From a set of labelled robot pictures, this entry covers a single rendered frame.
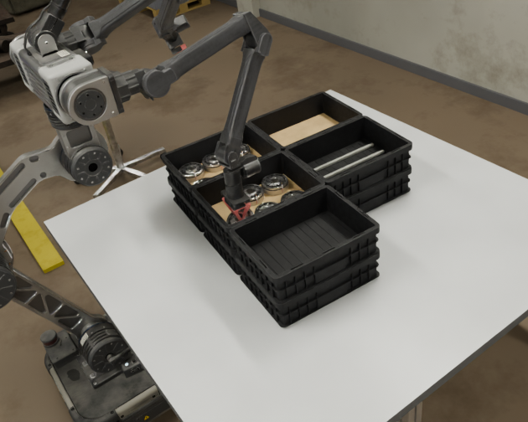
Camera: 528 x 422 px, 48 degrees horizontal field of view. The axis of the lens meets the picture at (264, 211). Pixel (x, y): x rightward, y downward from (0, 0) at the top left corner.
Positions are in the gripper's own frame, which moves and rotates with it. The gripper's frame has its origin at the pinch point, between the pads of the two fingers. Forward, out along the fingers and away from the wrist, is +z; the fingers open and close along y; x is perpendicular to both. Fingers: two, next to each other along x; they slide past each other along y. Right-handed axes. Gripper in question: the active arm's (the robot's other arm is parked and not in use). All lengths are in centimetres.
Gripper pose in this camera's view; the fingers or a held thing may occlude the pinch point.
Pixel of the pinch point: (238, 215)
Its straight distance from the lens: 206.5
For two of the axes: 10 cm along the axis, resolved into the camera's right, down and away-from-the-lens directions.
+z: 0.9, 7.9, 6.0
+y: -5.0, -4.8, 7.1
